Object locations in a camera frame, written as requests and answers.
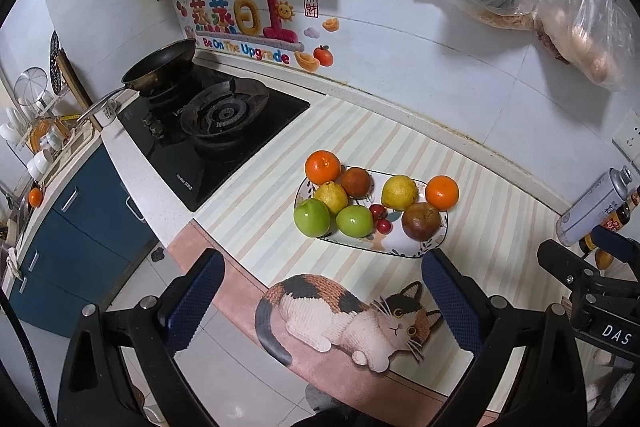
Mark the yellow lemon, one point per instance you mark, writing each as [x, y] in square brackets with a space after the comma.
[331, 198]
[399, 192]

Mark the striped cat mat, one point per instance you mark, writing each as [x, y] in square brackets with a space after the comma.
[350, 132]

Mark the clear plastic bag pink contents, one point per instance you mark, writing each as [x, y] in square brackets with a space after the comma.
[585, 32]

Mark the white wall socket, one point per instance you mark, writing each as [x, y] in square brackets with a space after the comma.
[631, 134]

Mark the black frying pan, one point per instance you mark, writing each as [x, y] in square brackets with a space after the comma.
[160, 67]

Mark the metal strainer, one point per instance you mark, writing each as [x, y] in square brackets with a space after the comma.
[32, 87]

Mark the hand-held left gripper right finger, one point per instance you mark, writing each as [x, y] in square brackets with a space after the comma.
[450, 302]

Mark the orange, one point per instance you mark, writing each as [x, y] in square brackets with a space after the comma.
[35, 197]
[322, 167]
[442, 192]

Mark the stack of white bowls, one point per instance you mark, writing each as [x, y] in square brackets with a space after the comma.
[39, 163]

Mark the dark brown apple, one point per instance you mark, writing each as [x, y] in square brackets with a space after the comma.
[420, 222]

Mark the white mug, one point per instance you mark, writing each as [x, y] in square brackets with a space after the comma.
[107, 111]

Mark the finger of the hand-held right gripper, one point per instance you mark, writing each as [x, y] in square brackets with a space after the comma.
[565, 259]
[617, 243]

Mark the reddish brown round fruit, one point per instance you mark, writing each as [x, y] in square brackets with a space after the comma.
[356, 183]

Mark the dish rack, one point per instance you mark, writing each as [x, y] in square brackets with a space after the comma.
[45, 132]

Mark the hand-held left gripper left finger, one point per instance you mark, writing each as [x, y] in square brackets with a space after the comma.
[200, 297]

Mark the silver spray can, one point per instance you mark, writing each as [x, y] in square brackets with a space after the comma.
[592, 209]

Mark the green apple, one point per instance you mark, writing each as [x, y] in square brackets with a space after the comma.
[354, 222]
[311, 218]

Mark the red cherry tomato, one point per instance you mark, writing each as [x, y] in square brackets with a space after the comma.
[376, 211]
[383, 227]

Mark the colourful wall sticker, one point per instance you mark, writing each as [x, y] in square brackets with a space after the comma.
[240, 32]

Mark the floral oval plate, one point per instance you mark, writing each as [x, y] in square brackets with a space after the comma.
[400, 243]

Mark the wooden cutting board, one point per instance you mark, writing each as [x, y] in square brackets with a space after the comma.
[75, 79]

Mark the black gas stove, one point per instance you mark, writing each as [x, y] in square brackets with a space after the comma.
[210, 147]

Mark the blue cabinet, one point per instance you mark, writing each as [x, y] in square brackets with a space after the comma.
[85, 227]

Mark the brown sauce bottle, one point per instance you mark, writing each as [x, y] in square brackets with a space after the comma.
[620, 218]

